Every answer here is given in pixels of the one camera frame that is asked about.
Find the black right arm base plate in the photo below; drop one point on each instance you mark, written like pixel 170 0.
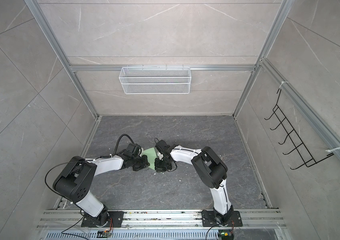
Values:
pixel 213 218

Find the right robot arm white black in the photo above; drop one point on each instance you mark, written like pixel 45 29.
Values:
pixel 209 167

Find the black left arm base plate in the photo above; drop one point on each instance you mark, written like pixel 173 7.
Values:
pixel 104 220

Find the white wire mesh basket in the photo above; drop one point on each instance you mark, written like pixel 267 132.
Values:
pixel 155 80

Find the right small circuit board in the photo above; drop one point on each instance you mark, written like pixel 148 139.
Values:
pixel 226 235

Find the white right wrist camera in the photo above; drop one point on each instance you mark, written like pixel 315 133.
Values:
pixel 160 156

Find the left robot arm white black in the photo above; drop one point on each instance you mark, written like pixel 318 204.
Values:
pixel 76 178

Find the left small circuit board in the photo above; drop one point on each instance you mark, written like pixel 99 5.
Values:
pixel 104 234

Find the aluminium frame rail front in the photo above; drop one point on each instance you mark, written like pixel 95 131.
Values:
pixel 195 219

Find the black wire hook rack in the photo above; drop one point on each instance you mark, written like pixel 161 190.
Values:
pixel 306 159

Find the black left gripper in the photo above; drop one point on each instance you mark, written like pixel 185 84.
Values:
pixel 145 164

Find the small circuit board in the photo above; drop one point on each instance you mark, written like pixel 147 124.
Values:
pixel 104 234
pixel 226 235

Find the light green paper sheet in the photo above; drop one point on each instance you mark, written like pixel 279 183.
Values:
pixel 151 156

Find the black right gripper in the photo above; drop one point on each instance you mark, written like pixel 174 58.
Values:
pixel 159 168

